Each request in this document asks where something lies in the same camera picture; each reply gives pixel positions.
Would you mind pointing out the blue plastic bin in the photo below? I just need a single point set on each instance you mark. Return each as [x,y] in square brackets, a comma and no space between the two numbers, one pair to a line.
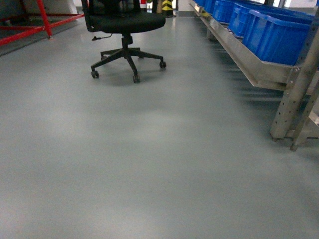
[239,18]
[276,38]

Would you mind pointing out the black office chair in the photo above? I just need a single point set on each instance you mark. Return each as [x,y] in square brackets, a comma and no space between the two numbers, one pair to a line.
[123,17]

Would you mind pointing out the yellow black striped bollard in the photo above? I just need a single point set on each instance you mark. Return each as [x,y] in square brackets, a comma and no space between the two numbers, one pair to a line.
[167,9]

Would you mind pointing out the red metal table frame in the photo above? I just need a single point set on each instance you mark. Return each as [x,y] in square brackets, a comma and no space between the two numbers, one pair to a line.
[22,18]

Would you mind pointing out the blue plastic bin front right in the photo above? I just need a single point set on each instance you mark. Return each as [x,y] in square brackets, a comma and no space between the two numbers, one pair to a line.
[276,38]

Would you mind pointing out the stainless steel rack frame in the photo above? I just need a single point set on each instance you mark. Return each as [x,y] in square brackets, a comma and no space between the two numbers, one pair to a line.
[297,116]

